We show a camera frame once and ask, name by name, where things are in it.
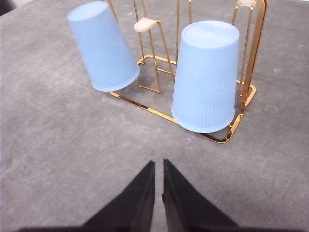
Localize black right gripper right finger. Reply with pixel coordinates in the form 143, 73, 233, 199
162, 159, 262, 232

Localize blue ribbed plastic cup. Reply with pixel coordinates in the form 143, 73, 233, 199
68, 1, 140, 92

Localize gold wire cup rack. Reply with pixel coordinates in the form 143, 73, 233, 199
109, 0, 268, 143

